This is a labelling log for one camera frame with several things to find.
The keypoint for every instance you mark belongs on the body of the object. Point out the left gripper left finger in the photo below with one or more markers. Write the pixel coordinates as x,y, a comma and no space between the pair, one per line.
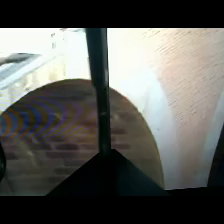
93,180

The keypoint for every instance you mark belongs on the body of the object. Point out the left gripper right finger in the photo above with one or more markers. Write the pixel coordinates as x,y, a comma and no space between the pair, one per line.
133,181

